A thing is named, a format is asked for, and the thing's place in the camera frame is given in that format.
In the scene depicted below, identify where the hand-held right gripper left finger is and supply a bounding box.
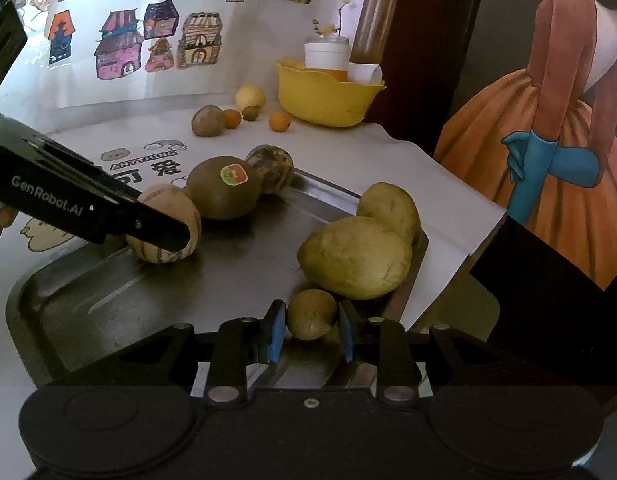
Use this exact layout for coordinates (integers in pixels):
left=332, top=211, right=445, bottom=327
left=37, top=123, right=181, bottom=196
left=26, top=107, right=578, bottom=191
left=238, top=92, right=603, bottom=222
left=53, top=299, right=288, bottom=406

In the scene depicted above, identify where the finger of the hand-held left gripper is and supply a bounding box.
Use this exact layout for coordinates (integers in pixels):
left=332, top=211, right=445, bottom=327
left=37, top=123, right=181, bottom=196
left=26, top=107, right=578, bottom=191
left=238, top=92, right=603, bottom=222
left=104, top=191, right=192, bottom=255

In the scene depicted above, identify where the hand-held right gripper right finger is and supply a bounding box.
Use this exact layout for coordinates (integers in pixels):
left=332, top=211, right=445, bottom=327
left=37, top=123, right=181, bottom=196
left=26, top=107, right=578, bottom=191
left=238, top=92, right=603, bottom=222
left=337, top=300, right=554, bottom=406

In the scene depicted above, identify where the pale striped pepino melon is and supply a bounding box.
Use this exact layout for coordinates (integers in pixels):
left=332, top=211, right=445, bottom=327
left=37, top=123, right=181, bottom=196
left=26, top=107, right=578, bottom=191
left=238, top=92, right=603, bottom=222
left=126, top=183, right=202, bottom=264

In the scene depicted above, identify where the small brown longan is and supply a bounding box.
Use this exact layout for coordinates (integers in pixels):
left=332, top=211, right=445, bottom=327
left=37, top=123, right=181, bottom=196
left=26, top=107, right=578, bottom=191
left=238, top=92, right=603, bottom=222
left=287, top=288, right=339, bottom=342

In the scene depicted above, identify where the brown kiwi with sticker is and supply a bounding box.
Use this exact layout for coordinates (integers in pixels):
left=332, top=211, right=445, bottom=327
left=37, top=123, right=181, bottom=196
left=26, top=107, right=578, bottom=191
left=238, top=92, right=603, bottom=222
left=185, top=156, right=262, bottom=221

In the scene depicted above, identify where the yellow green mango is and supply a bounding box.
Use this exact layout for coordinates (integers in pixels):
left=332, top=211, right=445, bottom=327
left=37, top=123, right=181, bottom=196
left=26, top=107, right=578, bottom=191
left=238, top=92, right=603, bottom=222
left=296, top=216, right=414, bottom=301
left=357, top=182, right=422, bottom=251

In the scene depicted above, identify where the metal baking tray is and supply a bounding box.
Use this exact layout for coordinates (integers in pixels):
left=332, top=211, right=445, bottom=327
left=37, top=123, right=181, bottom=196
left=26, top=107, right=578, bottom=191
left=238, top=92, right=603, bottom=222
left=6, top=165, right=430, bottom=386

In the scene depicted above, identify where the dark striped pepino melon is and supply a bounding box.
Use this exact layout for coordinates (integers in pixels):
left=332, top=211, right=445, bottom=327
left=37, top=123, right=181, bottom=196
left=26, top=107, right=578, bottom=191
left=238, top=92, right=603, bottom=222
left=245, top=144, right=294, bottom=194

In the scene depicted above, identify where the person's left hand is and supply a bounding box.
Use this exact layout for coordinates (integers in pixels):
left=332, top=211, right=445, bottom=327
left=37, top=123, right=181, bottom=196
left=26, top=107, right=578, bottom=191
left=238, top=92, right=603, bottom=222
left=0, top=204, right=19, bottom=253

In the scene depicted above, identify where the coloured houses drawing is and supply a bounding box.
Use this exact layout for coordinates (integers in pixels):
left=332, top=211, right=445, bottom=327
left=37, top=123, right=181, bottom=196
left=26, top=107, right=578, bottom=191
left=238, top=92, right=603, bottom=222
left=41, top=0, right=269, bottom=109

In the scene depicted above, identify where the round yellow fruit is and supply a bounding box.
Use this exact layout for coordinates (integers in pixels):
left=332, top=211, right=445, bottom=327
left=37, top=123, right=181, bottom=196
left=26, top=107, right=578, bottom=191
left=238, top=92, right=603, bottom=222
left=235, top=83, right=267, bottom=109

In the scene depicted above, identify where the yellow plastic bowl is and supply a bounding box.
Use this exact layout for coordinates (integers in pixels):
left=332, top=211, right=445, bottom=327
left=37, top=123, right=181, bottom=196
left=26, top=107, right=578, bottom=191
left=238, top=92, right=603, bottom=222
left=274, top=57, right=387, bottom=128

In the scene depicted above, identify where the white lidded jar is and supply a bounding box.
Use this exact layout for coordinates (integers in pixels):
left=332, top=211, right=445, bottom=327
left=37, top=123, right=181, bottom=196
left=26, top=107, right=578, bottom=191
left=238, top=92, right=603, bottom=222
left=304, top=35, right=350, bottom=82

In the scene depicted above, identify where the white paper roll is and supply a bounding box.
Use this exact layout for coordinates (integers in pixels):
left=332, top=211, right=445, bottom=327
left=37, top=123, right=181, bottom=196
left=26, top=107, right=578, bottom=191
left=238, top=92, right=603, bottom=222
left=347, top=61, right=384, bottom=86

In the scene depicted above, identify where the dark door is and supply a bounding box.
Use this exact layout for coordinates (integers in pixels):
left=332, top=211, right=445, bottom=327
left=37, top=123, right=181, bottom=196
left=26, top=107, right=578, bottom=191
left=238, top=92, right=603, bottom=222
left=388, top=0, right=554, bottom=161

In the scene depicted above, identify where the wooden door frame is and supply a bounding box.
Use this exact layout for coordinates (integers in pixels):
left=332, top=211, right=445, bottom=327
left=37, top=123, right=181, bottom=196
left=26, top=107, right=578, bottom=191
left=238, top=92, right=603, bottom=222
left=349, top=0, right=414, bottom=126

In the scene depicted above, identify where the orange dress wall poster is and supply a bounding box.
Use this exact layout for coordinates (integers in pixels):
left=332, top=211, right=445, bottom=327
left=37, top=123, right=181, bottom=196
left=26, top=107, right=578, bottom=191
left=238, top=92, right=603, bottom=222
left=433, top=0, right=617, bottom=291

